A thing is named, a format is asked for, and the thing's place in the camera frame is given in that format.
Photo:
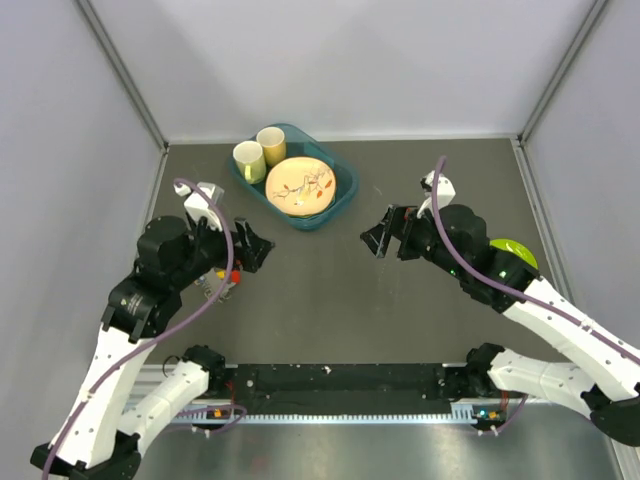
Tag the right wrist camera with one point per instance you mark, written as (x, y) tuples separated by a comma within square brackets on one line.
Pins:
[(443, 193)]

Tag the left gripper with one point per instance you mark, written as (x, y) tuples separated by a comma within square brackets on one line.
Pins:
[(258, 248)]

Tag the teal plastic tray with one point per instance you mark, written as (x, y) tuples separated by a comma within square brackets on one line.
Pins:
[(299, 143)]

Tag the lime green plate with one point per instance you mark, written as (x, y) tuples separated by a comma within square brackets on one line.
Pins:
[(517, 249)]

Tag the light green mug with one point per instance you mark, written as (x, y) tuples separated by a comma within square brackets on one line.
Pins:
[(250, 161)]

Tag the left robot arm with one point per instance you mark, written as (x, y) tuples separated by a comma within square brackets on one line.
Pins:
[(101, 439)]

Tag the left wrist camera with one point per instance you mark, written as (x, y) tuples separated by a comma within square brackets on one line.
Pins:
[(197, 207)]

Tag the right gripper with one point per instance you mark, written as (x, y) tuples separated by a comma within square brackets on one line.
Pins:
[(402, 221)]

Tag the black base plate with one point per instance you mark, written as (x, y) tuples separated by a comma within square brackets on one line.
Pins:
[(351, 389)]

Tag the grey cable duct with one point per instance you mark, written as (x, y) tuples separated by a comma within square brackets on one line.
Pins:
[(456, 414)]

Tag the floral beige plate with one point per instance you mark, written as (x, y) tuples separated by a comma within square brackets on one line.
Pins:
[(301, 186)]

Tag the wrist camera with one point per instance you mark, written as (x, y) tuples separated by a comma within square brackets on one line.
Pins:
[(197, 207), (443, 193)]

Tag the metal key holder red handle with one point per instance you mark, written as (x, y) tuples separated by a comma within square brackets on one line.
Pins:
[(212, 280)]

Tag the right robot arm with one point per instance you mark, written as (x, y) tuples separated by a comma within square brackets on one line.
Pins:
[(600, 378)]

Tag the yellow mug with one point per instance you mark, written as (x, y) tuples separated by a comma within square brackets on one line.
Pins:
[(273, 142)]

